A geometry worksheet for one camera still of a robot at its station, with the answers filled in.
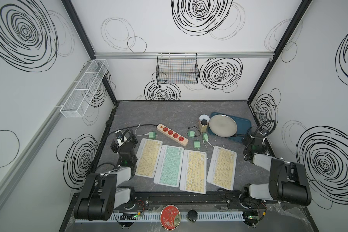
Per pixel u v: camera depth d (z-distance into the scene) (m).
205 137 0.95
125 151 0.65
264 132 0.78
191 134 0.99
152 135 0.96
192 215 0.62
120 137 0.71
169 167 0.85
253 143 0.71
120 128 1.04
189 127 1.02
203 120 0.97
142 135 0.99
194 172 0.83
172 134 0.97
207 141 0.94
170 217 0.67
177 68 1.24
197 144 0.94
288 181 0.43
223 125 1.04
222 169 0.84
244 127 1.01
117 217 0.70
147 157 0.89
